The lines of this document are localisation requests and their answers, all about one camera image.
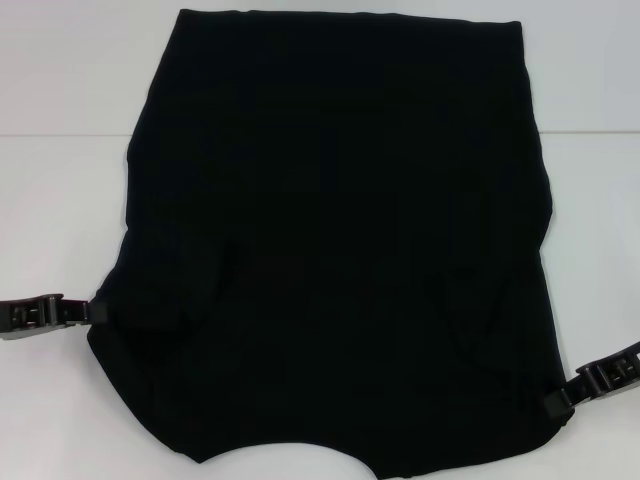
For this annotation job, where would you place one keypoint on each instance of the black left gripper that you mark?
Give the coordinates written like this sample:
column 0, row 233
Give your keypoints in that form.
column 6, row 320

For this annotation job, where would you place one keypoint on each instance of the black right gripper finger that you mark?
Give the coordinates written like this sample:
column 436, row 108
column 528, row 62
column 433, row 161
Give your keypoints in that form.
column 562, row 404

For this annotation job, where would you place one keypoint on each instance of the black shirt with FREE print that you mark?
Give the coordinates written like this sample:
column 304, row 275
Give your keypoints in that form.
column 325, row 225

